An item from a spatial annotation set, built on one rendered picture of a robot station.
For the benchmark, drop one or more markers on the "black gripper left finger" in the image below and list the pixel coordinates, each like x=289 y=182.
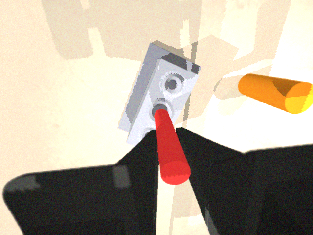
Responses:
x=127 y=190

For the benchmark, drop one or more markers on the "grey plate with holes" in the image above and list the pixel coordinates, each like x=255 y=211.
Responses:
x=169 y=85

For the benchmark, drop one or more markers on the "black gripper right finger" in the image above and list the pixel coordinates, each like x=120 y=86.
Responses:
x=230 y=185

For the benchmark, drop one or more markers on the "orange cylinder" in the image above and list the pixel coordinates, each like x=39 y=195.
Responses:
x=289 y=95

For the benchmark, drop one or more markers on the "red peg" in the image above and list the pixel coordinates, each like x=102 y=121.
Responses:
x=174 y=168

